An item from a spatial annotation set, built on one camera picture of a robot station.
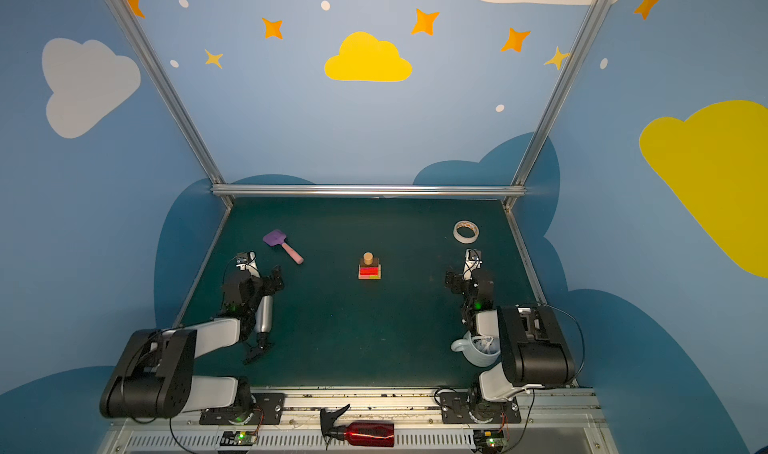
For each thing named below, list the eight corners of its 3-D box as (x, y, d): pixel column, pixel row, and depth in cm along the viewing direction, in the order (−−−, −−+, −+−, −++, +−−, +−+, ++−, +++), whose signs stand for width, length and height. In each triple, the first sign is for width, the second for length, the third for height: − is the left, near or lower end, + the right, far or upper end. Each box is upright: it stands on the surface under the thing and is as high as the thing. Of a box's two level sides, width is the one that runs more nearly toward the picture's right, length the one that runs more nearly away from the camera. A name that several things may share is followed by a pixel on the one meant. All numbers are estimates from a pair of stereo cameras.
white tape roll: (455, 243, 112) (456, 239, 110) (452, 224, 118) (453, 220, 116) (479, 243, 112) (481, 239, 110) (474, 225, 118) (476, 220, 116)
